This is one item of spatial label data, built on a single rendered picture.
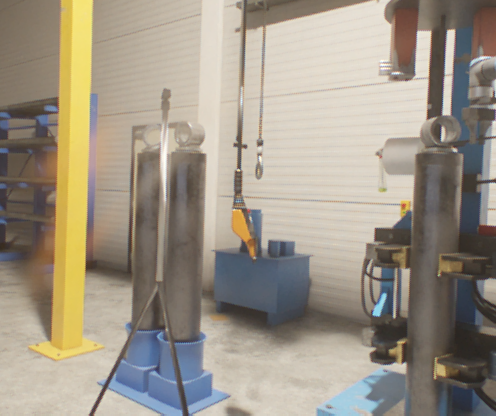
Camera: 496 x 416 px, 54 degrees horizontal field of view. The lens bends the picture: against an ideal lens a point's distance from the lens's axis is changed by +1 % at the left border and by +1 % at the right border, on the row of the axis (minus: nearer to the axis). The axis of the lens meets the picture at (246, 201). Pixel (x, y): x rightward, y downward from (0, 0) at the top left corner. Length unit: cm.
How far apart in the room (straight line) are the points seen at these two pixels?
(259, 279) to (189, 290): 188
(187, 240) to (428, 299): 132
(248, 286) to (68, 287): 174
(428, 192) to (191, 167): 129
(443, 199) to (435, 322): 58
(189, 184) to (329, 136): 256
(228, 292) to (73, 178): 200
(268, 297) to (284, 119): 199
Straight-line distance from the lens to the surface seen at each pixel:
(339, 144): 503
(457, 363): 246
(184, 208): 281
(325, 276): 512
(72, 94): 387
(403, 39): 255
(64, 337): 398
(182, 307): 289
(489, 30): 265
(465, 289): 293
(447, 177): 244
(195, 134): 286
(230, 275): 491
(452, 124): 254
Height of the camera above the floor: 126
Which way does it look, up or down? 1 degrees down
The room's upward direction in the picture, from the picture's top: 2 degrees clockwise
